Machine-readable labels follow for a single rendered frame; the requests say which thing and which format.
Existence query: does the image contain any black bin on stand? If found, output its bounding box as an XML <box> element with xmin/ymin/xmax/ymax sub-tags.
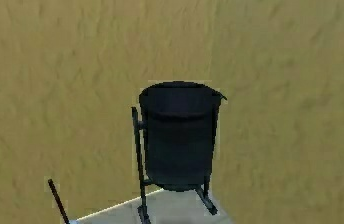
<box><xmin>130</xmin><ymin>80</ymin><xmax>228</xmax><ymax>224</ymax></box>

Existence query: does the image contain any thin black stick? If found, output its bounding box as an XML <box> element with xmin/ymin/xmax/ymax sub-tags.
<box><xmin>47</xmin><ymin>178</ymin><xmax>71</xmax><ymax>224</ymax></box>

